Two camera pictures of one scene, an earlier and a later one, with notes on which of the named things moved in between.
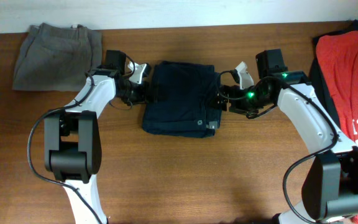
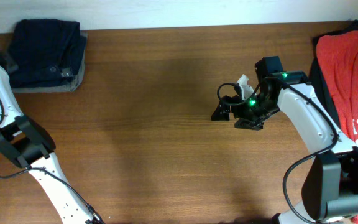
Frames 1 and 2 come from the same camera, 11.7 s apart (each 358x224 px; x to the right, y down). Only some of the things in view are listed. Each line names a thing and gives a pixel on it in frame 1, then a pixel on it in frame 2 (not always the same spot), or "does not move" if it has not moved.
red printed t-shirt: (350, 65) does not move
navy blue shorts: (180, 102) → (43, 51)
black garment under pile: (316, 78) does not move
